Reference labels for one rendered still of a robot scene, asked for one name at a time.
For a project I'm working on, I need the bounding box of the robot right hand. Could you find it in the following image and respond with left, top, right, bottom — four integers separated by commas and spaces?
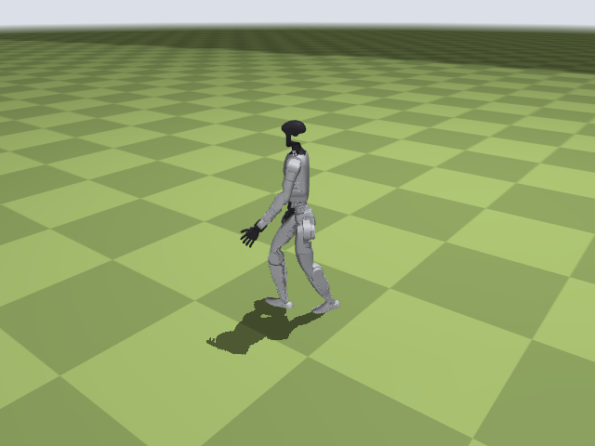
282, 202, 295, 224

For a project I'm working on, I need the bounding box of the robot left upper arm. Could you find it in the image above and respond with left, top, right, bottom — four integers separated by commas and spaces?
275, 159, 301, 205

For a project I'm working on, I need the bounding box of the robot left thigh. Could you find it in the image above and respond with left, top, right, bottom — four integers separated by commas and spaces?
295, 219, 323, 278

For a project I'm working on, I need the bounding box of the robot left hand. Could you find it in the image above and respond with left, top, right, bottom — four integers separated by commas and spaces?
240, 219, 267, 247

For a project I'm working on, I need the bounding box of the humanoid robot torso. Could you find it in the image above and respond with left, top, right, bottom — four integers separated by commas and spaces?
284, 149, 316, 226

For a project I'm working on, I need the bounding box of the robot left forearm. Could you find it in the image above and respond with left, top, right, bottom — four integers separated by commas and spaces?
257, 193, 285, 230

